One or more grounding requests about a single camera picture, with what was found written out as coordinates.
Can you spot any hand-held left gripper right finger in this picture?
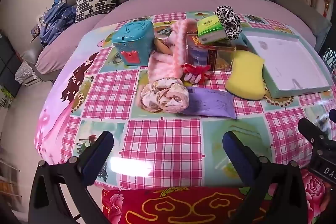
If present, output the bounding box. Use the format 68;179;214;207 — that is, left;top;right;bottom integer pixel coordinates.
223;131;308;224

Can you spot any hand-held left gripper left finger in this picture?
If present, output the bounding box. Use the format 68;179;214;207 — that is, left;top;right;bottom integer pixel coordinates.
28;131;114;224

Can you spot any purple wipes packet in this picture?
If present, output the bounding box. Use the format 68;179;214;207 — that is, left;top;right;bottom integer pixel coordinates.
181;87;237;119

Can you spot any white tray with teal rim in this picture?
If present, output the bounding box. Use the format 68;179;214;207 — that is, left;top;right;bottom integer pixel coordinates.
241;31;332;100

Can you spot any yellow sponge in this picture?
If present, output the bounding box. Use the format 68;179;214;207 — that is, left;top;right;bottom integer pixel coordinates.
225;52;265;102

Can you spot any pink white fuzzy cloth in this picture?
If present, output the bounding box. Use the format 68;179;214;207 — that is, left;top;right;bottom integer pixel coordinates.
147;19;198;83

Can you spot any green tissue pack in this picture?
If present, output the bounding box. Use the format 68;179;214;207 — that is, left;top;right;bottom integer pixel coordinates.
197;17;227;45

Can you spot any leopard print scrunchie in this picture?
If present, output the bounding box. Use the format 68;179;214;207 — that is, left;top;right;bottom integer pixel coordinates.
215;5;242;41

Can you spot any pink checked tablecloth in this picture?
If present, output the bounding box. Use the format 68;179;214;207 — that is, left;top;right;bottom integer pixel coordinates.
34;11;336;191

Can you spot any red floral blanket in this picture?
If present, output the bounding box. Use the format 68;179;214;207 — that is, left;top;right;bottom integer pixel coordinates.
101;169;331;224

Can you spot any red pink plush toy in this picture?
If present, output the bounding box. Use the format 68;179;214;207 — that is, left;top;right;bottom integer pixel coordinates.
181;63;212;85

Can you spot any clear plastic box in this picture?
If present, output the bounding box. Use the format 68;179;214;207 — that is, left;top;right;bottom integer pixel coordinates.
185;30;237;72

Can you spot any white crate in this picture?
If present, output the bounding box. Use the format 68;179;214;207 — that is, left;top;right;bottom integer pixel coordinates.
14;61;40;86

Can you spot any red hanging ornament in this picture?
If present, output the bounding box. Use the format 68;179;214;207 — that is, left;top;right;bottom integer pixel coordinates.
324;0;335;16

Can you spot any teal plastic toy box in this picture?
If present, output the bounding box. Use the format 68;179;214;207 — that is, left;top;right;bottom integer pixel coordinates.
112;20;155;67

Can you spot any dark cabinet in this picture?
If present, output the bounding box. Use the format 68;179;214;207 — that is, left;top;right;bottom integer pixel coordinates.
0;35;21;93

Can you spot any blue striped clothing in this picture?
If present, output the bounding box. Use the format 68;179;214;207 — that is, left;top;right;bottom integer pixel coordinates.
39;0;78;46

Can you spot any grey sofa with pink cover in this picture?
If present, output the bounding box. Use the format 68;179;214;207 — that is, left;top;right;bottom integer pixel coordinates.
20;0;332;83

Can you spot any black metal frame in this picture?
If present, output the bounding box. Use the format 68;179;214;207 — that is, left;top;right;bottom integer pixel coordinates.
319;46;336;77

